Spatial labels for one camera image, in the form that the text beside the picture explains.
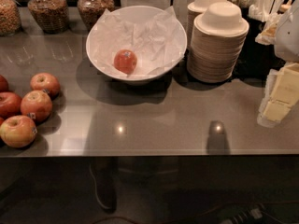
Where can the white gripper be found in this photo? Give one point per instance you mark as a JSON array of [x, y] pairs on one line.
[[288, 37]]

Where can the white bowl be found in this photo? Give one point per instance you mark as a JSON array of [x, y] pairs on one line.
[[96, 58]]

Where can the apple upper on table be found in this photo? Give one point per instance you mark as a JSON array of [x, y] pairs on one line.
[[45, 82]]

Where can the apple on table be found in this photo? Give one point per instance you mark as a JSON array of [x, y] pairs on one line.
[[45, 82], [37, 105]]

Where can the apple middle on table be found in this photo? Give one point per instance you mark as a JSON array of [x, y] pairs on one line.
[[37, 105]]

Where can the yellowish apple front left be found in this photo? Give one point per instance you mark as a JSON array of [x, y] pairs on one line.
[[18, 131]]

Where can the dark red apple left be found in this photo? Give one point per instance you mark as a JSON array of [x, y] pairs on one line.
[[10, 104]]

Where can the red apple far left edge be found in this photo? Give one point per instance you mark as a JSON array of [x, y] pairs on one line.
[[3, 84]]

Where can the small apple sliver left edge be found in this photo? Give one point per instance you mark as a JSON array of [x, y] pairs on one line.
[[1, 121]]

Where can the black cutlery holder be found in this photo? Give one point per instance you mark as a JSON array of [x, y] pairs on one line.
[[255, 60]]

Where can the rear stack of paper bowls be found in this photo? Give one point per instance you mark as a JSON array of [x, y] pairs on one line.
[[196, 8]]

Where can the white paper liner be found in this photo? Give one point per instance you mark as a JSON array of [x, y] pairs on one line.
[[149, 38]]

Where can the right glass jar of granola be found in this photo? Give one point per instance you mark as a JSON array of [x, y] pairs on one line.
[[91, 10]]

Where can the glass jar of granola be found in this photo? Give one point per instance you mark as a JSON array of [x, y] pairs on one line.
[[51, 15], [91, 10]]

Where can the middle glass jar of granola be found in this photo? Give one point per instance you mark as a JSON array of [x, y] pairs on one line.
[[51, 15]]

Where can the left glass jar of nuts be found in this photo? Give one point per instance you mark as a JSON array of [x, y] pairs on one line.
[[10, 19]]

